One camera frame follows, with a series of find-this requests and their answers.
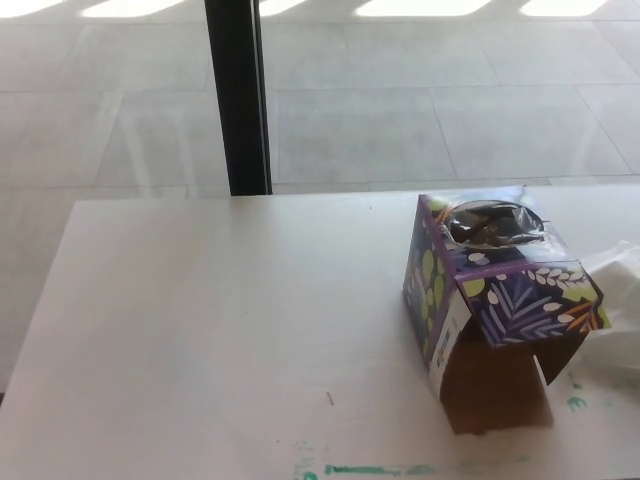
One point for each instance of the white tissue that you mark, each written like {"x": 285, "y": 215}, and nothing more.
{"x": 617, "y": 280}

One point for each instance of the purple floral tissue box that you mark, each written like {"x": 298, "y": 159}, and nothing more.
{"x": 520, "y": 300}

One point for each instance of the black vertical window post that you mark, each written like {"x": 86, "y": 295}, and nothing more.
{"x": 237, "y": 100}

